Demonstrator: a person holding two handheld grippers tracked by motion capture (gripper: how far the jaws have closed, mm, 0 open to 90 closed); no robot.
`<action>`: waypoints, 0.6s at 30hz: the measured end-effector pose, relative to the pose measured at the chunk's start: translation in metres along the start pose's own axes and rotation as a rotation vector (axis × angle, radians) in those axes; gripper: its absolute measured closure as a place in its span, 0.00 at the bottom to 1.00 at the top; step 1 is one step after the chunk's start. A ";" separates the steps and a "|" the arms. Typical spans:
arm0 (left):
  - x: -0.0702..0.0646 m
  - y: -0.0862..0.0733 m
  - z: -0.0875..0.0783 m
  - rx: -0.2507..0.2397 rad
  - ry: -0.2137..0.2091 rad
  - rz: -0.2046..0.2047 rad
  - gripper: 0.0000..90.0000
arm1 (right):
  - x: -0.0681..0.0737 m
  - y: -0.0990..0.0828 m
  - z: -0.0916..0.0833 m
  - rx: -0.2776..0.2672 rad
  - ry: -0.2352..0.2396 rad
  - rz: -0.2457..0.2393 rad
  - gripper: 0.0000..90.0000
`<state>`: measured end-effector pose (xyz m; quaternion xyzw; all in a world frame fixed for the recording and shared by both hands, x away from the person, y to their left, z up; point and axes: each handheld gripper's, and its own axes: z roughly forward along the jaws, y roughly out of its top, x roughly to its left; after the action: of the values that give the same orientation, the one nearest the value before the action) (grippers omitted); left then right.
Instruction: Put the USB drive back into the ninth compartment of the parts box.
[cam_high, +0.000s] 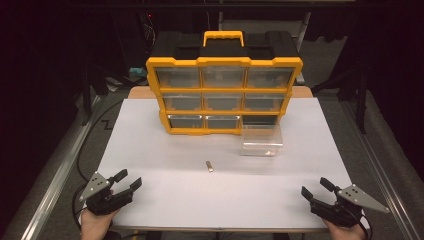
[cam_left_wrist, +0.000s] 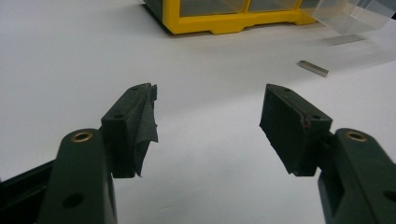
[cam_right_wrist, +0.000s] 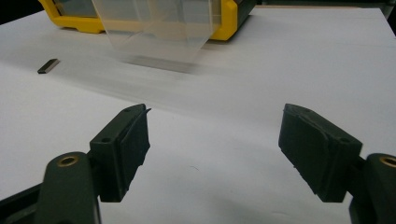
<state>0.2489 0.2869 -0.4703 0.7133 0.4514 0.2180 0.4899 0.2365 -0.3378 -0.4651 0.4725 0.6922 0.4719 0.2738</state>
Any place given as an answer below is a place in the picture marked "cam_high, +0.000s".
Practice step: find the person's right hand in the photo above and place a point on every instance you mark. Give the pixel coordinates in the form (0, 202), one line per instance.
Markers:
(346, 232)

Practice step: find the black metal stand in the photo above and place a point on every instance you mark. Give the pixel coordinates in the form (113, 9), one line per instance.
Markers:
(87, 93)
(360, 96)

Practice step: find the white board sheet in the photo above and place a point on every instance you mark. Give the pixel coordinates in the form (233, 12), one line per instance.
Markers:
(166, 186)

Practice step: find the small brass metal fitting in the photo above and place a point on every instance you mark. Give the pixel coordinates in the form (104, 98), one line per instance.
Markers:
(209, 166)

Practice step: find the teal box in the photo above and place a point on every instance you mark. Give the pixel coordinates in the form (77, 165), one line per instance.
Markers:
(137, 72)

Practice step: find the yellow black organizer cabinet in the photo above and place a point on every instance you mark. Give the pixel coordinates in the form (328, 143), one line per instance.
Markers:
(223, 61)

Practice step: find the person's left hand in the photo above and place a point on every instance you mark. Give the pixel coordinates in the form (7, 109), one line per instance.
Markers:
(95, 225)

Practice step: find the set of clear cabinet drawers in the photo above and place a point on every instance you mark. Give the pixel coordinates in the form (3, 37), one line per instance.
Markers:
(223, 101)

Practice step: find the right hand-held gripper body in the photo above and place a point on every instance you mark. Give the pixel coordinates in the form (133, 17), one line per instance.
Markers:
(336, 213)

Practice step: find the aluminium floor rail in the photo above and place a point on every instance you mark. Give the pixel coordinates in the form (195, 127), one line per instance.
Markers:
(56, 180)
(380, 173)

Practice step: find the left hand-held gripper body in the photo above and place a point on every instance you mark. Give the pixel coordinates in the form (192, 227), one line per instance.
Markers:
(103, 201)

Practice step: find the clear plastic pulled-out drawer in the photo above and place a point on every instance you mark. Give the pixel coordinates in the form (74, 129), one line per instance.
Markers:
(261, 140)

